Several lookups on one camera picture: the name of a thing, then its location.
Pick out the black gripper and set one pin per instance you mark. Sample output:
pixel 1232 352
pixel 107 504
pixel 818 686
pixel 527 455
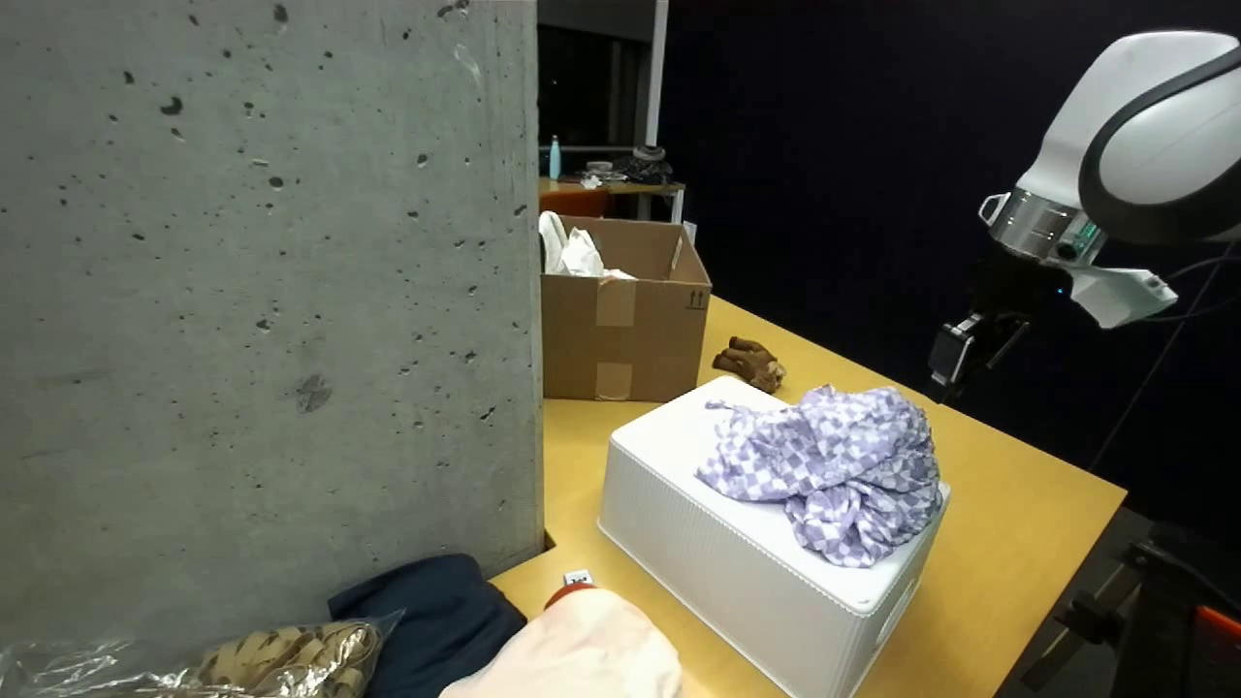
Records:
pixel 1020 323

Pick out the checked blue shirt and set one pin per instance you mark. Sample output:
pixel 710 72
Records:
pixel 840 467

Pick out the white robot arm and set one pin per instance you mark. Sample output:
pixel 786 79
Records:
pixel 1163 128

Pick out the brown plush toy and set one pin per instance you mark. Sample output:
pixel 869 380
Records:
pixel 751 364

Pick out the white plastic box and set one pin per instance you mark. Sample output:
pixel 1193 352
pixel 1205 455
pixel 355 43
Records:
pixel 724 545

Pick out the brown cardboard box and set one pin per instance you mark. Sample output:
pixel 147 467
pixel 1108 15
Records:
pixel 620 333

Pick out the long wooden counter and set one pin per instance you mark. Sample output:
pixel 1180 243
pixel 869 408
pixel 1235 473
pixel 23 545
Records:
pixel 632 190

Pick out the desk clutter pile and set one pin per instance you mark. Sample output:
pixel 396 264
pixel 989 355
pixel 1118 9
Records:
pixel 632 165

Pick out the black clamp with orange tips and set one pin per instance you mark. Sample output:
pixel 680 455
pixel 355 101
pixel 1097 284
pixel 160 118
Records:
pixel 1216 626

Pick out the white plastic bag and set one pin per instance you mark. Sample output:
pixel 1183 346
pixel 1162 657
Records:
pixel 574 252

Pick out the orange chair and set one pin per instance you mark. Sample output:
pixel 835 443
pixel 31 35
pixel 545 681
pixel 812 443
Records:
pixel 574 202

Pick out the teal water bottle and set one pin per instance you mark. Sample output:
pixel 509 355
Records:
pixel 556 162

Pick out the pink cloth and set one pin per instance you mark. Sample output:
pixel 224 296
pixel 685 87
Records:
pixel 584 654

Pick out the dark blue cloth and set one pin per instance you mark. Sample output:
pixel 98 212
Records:
pixel 429 623

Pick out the grey concrete pillar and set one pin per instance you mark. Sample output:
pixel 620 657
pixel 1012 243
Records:
pixel 259 323

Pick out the clear bag with brown contents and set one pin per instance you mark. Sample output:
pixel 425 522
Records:
pixel 284 660

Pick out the white window frame post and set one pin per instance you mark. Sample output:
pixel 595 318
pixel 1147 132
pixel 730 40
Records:
pixel 657 72

